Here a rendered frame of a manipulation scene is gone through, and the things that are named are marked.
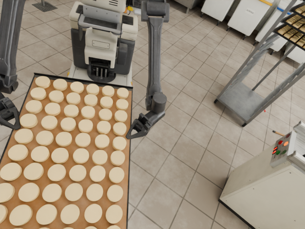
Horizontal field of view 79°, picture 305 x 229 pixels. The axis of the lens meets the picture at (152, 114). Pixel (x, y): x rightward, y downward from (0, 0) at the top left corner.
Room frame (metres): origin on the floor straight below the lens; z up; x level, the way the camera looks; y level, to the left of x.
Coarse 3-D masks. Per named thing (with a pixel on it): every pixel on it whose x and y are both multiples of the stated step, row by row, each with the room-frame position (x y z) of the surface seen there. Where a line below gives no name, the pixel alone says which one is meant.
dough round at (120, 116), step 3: (117, 111) 0.44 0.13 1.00; (120, 111) 0.45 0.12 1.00; (123, 111) 0.45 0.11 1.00; (117, 114) 0.43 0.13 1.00; (120, 114) 0.43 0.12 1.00; (123, 114) 0.44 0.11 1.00; (126, 114) 0.45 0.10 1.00; (114, 117) 0.42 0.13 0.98; (117, 117) 0.42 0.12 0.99; (120, 117) 0.42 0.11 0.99; (123, 117) 0.43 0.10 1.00; (126, 117) 0.43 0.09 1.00; (117, 120) 0.41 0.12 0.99; (120, 120) 0.41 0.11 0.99; (123, 120) 0.42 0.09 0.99
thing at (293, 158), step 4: (296, 152) 0.72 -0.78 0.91; (288, 156) 0.73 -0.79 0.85; (292, 156) 0.71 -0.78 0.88; (296, 156) 0.71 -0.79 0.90; (300, 156) 0.71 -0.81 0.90; (288, 160) 0.71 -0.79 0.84; (292, 160) 0.70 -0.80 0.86; (296, 160) 0.70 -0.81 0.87; (300, 160) 0.70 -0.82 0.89; (304, 160) 0.70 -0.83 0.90; (296, 164) 0.69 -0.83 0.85; (300, 164) 0.69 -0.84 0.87; (304, 164) 0.69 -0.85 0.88; (300, 168) 0.68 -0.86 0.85; (304, 168) 0.68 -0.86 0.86
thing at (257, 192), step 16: (304, 144) 0.89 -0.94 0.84; (256, 160) 0.92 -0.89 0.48; (240, 176) 0.83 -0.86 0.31; (256, 176) 0.73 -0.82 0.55; (272, 176) 0.68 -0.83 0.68; (288, 176) 0.67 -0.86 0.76; (304, 176) 0.66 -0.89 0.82; (224, 192) 0.74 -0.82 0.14; (240, 192) 0.68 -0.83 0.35; (256, 192) 0.66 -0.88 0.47; (272, 192) 0.65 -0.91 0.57; (288, 192) 0.64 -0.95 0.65; (304, 192) 0.63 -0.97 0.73; (240, 208) 0.64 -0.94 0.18; (256, 208) 0.63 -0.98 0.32; (272, 208) 0.62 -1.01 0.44; (288, 208) 0.61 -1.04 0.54; (304, 208) 0.60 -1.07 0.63; (256, 224) 0.58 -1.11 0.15; (272, 224) 0.57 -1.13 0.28; (288, 224) 0.57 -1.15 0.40; (304, 224) 0.56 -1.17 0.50
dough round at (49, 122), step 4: (48, 116) 0.31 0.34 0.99; (52, 116) 0.31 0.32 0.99; (44, 120) 0.29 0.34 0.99; (48, 120) 0.29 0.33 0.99; (52, 120) 0.30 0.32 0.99; (56, 120) 0.31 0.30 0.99; (44, 124) 0.28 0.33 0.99; (48, 124) 0.28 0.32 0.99; (52, 124) 0.29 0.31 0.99; (56, 124) 0.30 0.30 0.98; (44, 128) 0.27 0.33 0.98; (48, 128) 0.27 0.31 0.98; (52, 128) 0.28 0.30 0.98
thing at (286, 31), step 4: (280, 28) 2.06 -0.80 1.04; (284, 28) 2.03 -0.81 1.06; (288, 28) 2.07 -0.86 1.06; (292, 28) 2.20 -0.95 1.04; (280, 32) 1.89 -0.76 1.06; (284, 32) 1.94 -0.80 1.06; (288, 32) 1.98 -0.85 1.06; (292, 32) 2.01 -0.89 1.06; (296, 32) 2.12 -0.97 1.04; (288, 36) 1.86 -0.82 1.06; (292, 36) 1.97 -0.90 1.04; (296, 36) 1.95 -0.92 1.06; (300, 36) 1.99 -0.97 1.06; (304, 36) 2.03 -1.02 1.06; (292, 40) 1.83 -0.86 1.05; (296, 40) 1.88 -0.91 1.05; (300, 40) 1.89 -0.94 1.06; (304, 40) 1.92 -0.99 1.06; (300, 44) 1.80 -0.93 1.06; (304, 44) 1.90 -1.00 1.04
